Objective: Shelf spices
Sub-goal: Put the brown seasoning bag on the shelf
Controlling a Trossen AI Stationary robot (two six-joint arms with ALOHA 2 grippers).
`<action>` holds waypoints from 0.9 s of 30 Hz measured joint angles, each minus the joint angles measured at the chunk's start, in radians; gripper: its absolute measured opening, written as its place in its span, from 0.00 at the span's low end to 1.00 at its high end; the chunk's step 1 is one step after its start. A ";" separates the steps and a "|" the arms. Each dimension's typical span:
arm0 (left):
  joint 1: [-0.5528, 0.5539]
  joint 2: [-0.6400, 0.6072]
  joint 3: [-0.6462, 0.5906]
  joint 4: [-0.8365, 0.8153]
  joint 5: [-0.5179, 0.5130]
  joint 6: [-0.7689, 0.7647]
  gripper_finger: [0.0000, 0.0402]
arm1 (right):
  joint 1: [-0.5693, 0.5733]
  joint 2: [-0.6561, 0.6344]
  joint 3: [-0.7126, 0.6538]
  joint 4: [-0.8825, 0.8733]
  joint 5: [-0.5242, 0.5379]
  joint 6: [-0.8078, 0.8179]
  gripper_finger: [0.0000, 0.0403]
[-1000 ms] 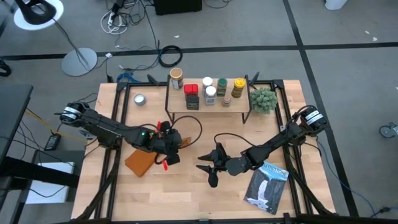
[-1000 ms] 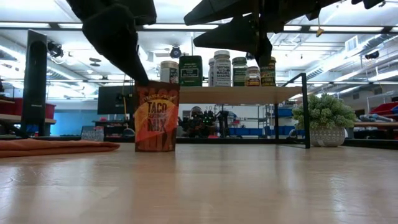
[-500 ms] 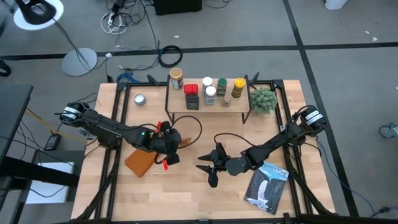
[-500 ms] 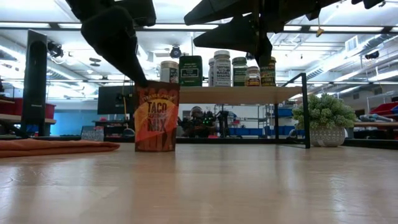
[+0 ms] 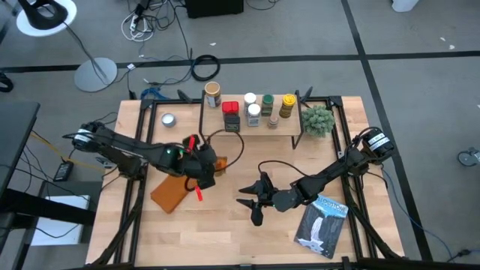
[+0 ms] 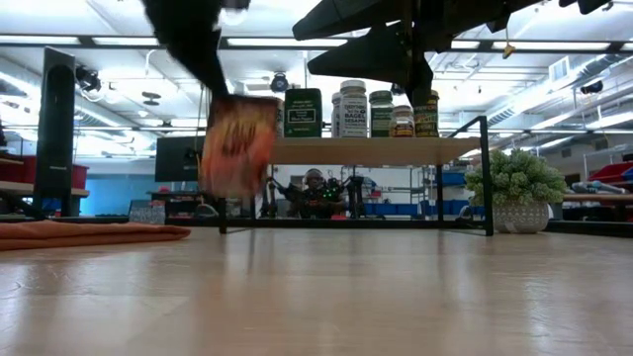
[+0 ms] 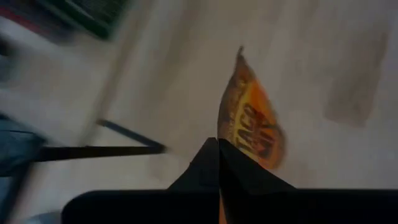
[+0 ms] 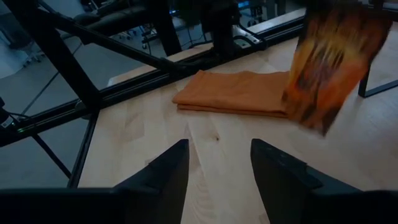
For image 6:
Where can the blue storage bins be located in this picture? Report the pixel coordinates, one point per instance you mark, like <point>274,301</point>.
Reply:
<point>395,208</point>

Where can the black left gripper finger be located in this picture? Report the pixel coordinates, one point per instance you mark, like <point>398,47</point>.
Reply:
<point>210,64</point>

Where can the green potted plant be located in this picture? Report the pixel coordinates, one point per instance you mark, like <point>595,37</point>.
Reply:
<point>516,183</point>

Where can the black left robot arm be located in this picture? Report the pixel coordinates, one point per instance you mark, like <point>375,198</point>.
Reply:
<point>54,123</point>

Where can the red storage bins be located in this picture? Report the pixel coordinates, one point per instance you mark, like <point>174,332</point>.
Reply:
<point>15,170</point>

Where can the dark green pepper tin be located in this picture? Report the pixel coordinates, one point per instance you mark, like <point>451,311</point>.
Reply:
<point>302,114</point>

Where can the black ceiling camera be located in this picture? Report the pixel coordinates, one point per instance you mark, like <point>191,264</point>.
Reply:
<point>279,82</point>

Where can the black overhead crossbar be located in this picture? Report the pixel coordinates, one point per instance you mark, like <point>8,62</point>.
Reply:
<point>123,42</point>

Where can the white-lid bagel seasoning jar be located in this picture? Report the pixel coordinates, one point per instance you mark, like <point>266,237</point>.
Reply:
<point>353,114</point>
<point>335,118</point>

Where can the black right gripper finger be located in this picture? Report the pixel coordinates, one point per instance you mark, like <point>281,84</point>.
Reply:
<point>356,17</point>
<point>386,54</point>

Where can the yellow hanging tag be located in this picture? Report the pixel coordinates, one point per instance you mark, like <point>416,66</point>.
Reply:
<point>508,51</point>

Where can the person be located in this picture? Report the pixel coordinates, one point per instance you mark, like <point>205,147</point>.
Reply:
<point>314,180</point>

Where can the orange brown spice pouch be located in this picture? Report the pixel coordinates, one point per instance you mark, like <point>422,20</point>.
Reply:
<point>237,143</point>

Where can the black monitor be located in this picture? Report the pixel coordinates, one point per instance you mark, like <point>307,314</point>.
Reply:
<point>175,158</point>

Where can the yellow-lid spice jar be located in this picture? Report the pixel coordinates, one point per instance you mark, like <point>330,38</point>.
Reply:
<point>427,121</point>

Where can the folded orange cloth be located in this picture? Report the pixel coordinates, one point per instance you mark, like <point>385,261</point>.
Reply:
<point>89,235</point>

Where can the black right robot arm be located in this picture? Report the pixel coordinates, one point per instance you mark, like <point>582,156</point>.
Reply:
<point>588,5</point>

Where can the black background robot arm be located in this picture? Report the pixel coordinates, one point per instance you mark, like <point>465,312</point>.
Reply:
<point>264,198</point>

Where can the wooden shelf with black legs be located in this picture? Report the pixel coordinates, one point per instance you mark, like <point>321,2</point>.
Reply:
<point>371,151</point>

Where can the small cork-top saffron jar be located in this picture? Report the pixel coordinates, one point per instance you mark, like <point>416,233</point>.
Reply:
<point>401,123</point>

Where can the green-lid spice jar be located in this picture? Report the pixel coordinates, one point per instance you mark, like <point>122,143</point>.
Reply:
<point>382,116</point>

